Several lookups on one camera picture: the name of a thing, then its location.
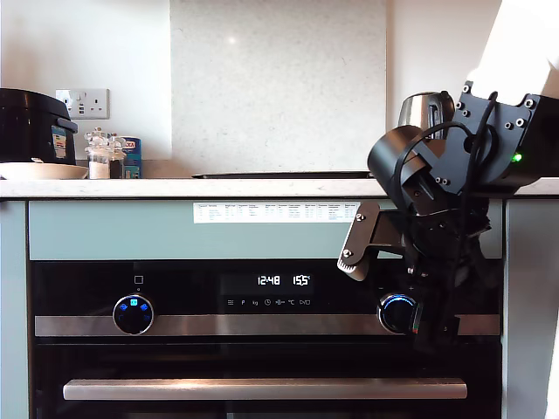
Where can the clear pepper grinder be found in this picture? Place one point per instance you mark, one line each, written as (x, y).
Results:
(116, 167)

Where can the blue salt tub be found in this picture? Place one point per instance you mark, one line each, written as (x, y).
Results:
(133, 159)

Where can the black rice cooker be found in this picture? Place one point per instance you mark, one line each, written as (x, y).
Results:
(24, 124)

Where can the oven knob with blue icons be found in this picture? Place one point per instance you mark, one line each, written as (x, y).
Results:
(133, 314)

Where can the black glass hob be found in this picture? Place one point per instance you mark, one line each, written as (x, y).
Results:
(279, 175)

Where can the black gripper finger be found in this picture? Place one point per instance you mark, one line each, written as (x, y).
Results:
(449, 329)
(424, 327)

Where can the steel electric kettle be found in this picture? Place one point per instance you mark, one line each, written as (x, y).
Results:
(415, 109)

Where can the speckled stone splashback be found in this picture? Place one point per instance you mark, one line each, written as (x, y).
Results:
(279, 87)

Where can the grey-green filler panel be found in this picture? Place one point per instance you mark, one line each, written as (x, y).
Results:
(109, 238)

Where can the white double wall socket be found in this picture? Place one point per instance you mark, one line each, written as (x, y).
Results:
(97, 105)

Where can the pale green cabinet front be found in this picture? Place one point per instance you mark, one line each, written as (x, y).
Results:
(524, 349)
(14, 305)

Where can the white shallow bowl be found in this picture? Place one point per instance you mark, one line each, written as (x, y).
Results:
(41, 172)

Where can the white printed label sticker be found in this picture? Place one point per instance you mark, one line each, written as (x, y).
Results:
(275, 212)

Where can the black built-in oven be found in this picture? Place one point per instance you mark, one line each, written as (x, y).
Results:
(262, 349)

